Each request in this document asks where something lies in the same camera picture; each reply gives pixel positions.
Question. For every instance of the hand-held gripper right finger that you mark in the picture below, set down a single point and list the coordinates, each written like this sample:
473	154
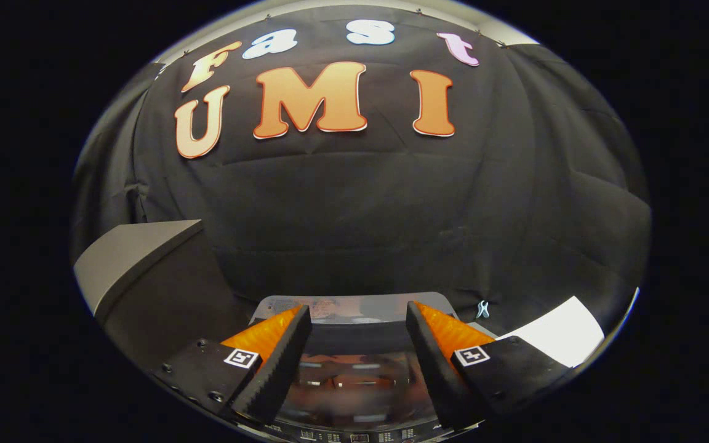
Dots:
437	369

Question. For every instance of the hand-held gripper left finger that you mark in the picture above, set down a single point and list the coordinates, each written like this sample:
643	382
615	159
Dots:
280	369

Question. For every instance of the grey cabinet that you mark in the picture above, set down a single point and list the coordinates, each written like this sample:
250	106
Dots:
133	252

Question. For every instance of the light blue clip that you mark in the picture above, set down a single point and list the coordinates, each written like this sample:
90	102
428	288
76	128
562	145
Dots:
482	309

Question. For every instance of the transparent washing machine lid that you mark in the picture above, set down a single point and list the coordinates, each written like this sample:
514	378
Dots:
354	381

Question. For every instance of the dark grey washing machine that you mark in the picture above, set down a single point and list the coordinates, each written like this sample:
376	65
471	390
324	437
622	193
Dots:
360	437

